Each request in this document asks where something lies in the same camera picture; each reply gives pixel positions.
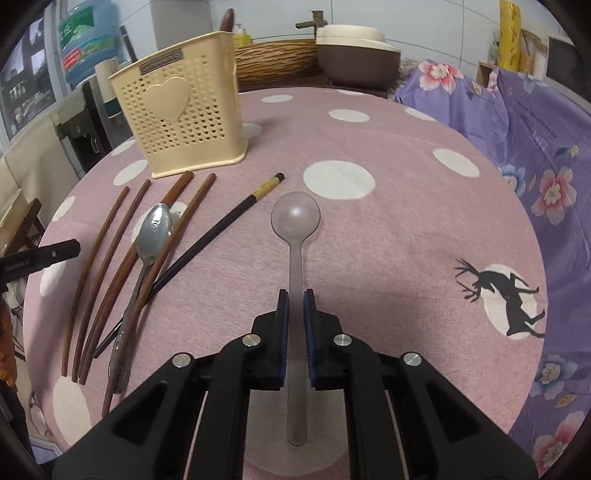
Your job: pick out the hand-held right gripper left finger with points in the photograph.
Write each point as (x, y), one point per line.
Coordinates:
(285, 341)

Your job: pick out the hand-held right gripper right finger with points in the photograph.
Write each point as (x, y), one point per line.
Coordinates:
(308, 341)

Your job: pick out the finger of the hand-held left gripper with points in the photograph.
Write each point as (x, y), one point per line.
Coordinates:
(51, 256)

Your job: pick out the brown wooden chopstick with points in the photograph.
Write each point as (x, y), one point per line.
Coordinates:
(196, 205)
(104, 264)
(178, 187)
(87, 267)

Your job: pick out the metal spoon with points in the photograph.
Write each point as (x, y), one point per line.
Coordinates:
(157, 228)

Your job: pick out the clear plastic spoon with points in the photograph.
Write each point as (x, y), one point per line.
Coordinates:
(295, 217)

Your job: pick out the black chopstick with gold band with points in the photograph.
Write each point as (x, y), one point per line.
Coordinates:
(221, 226)

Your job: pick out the cream perforated utensil holder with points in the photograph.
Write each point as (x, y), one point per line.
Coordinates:
(175, 129)

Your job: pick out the wooden chair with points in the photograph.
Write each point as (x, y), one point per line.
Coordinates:
(23, 226)

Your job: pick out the orange object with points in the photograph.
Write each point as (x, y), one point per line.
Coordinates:
(7, 341)

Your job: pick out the water dispenser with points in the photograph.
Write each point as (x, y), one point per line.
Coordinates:
(92, 124)

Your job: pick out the window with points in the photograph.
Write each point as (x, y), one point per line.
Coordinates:
(27, 83)

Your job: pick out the blue water bottle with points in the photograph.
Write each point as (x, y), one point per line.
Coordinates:
(87, 41)

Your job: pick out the dark pole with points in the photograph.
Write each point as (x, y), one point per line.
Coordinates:
(128, 44)

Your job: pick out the woven basket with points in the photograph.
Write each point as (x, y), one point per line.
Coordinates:
(277, 57)

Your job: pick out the brown and cream rice cooker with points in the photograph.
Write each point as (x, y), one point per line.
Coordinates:
(358, 60)

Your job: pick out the purple floral cloth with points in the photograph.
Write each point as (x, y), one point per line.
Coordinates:
(531, 138)

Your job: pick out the cardboard box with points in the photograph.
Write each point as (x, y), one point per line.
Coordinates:
(485, 74)

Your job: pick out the bamboo faucet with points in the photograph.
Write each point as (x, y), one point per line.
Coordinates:
(316, 21)

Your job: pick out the yellow paper roll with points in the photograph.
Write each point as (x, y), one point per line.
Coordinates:
(510, 37)

